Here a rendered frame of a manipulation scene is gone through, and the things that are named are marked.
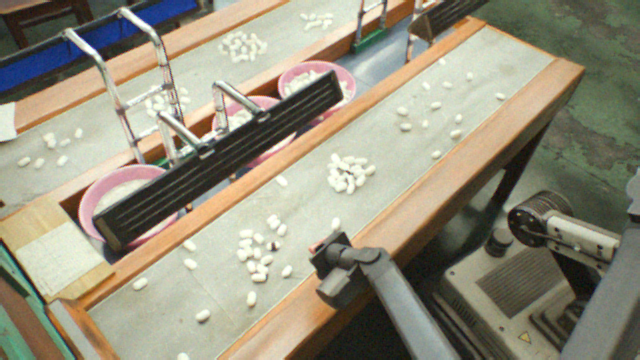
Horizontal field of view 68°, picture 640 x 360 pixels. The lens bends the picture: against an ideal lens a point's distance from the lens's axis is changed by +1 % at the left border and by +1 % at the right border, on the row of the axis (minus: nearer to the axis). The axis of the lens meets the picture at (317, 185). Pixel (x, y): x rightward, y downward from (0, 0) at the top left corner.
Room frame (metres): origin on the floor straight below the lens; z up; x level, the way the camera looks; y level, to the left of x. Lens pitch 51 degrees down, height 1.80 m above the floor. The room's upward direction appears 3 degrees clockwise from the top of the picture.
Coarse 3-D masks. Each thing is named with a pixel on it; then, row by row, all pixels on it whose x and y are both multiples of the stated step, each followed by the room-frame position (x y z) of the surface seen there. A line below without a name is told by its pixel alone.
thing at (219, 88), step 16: (240, 96) 0.79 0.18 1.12; (160, 112) 0.73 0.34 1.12; (224, 112) 0.85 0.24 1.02; (256, 112) 0.75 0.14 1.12; (160, 128) 0.73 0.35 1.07; (176, 128) 0.69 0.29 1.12; (224, 128) 0.85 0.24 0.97; (192, 144) 0.65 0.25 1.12; (208, 144) 0.66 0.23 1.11; (176, 160) 0.74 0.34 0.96; (192, 208) 0.74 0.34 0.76
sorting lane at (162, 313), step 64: (448, 64) 1.47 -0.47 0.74; (512, 64) 1.49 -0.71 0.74; (384, 128) 1.11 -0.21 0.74; (448, 128) 1.13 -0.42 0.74; (256, 192) 0.83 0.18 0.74; (320, 192) 0.84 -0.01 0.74; (384, 192) 0.85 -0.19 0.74; (192, 256) 0.61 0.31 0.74; (128, 320) 0.43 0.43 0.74; (192, 320) 0.44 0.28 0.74; (256, 320) 0.44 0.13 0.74
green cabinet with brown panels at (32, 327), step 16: (0, 256) 0.53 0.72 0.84; (0, 272) 0.42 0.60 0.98; (0, 288) 0.35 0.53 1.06; (16, 288) 0.42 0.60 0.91; (0, 304) 0.25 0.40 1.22; (16, 304) 0.34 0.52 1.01; (32, 304) 0.40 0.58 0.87; (0, 320) 0.21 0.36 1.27; (16, 320) 0.28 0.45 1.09; (32, 320) 0.34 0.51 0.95; (48, 320) 0.37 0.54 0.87; (0, 336) 0.19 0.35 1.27; (16, 336) 0.20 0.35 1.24; (32, 336) 0.27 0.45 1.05; (48, 336) 0.33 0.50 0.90; (0, 352) 0.17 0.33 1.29; (16, 352) 0.17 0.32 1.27; (32, 352) 0.22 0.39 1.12; (48, 352) 0.26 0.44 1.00; (64, 352) 0.31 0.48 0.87
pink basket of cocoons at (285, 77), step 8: (304, 64) 1.40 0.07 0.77; (312, 64) 1.41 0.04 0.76; (320, 64) 1.41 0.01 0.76; (328, 64) 1.41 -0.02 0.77; (288, 72) 1.35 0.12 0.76; (296, 72) 1.38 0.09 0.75; (320, 72) 1.40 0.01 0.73; (336, 72) 1.38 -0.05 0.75; (344, 72) 1.37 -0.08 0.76; (280, 80) 1.30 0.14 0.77; (288, 80) 1.34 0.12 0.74; (344, 80) 1.35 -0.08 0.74; (352, 80) 1.32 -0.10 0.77; (280, 88) 1.26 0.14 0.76; (352, 88) 1.29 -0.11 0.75; (352, 96) 1.23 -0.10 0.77; (344, 104) 1.19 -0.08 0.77; (328, 112) 1.17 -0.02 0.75
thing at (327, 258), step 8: (344, 232) 0.57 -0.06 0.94; (336, 240) 0.55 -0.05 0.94; (344, 240) 0.55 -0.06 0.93; (328, 248) 0.52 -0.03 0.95; (336, 248) 0.51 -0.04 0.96; (344, 248) 0.51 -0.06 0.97; (312, 256) 0.50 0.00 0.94; (320, 256) 0.51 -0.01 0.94; (328, 256) 0.50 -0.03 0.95; (336, 256) 0.49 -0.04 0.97; (312, 264) 0.49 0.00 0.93; (320, 264) 0.49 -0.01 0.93; (328, 264) 0.49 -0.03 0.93; (336, 264) 0.48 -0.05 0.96; (320, 272) 0.48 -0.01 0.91; (328, 272) 0.49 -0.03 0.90
